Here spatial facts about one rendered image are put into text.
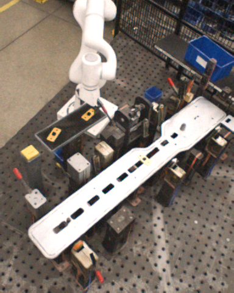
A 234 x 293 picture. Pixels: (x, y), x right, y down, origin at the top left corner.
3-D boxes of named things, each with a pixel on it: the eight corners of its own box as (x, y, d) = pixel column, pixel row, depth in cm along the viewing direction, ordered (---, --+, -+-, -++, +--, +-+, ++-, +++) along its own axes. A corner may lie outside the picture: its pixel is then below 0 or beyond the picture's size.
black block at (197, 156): (186, 188, 206) (200, 163, 182) (173, 177, 210) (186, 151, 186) (194, 181, 209) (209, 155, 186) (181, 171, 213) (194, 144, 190)
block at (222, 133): (212, 168, 217) (228, 142, 195) (199, 157, 221) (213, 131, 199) (220, 160, 222) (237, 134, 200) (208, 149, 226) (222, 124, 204)
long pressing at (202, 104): (53, 267, 141) (53, 266, 140) (23, 229, 150) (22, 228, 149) (228, 115, 208) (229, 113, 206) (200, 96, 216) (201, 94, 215)
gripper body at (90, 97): (77, 82, 155) (77, 99, 164) (93, 92, 152) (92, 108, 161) (86, 74, 159) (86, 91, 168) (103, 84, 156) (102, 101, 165)
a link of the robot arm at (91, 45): (117, 27, 161) (114, 83, 153) (85, 24, 160) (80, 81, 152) (119, 15, 152) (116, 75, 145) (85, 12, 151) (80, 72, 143)
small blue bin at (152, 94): (151, 107, 245) (153, 99, 238) (142, 99, 249) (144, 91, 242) (161, 101, 250) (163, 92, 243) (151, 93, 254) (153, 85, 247)
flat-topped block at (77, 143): (70, 180, 201) (69, 135, 165) (62, 172, 204) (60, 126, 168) (83, 171, 205) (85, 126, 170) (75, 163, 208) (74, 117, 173)
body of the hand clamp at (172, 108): (165, 138, 229) (177, 103, 201) (158, 132, 231) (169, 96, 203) (170, 133, 231) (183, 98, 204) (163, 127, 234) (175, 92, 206)
